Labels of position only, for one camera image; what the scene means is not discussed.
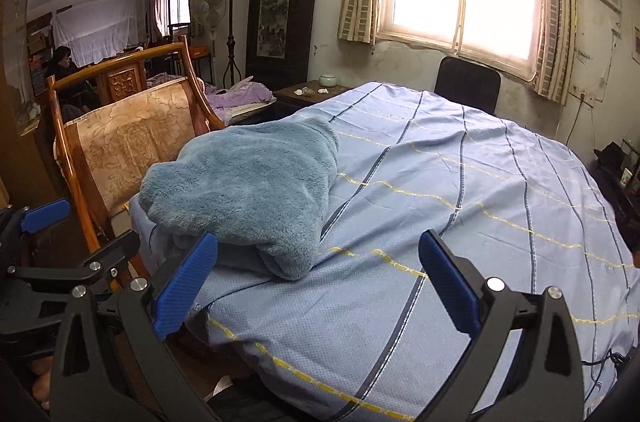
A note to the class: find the black hat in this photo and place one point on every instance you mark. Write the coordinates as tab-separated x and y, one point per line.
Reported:
611	155

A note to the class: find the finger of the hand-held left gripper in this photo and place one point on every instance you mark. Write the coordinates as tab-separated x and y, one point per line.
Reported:
100	259
45	214

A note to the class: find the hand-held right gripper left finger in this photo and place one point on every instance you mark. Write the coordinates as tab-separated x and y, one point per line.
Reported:
185	287

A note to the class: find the blue striped bedsheet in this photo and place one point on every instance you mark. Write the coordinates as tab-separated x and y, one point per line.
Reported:
450	162

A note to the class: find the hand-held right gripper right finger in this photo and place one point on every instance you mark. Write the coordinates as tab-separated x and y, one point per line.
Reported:
450	287

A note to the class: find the blue fleece garment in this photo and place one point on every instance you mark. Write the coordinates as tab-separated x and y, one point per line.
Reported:
240	187

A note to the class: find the pale green lidded jar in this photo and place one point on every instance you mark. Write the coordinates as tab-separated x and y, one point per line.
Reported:
331	81

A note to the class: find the wooden chair with cushion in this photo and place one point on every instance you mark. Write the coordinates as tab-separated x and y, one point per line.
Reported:
130	132

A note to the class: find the white standing fan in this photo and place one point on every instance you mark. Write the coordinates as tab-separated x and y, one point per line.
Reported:
207	5

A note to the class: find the black framed painting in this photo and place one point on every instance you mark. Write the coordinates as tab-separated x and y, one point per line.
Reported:
275	2

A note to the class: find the person's left hand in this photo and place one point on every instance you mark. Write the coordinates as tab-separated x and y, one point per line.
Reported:
39	384

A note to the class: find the black chair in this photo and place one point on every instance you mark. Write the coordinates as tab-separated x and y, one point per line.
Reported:
465	82

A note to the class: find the white hanging cloth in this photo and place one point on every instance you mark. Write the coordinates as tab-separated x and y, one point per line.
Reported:
100	27

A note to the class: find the purple bedding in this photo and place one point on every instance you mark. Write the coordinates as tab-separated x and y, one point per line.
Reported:
240	95

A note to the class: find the wooden bedside table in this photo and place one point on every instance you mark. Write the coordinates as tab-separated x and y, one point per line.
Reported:
300	100

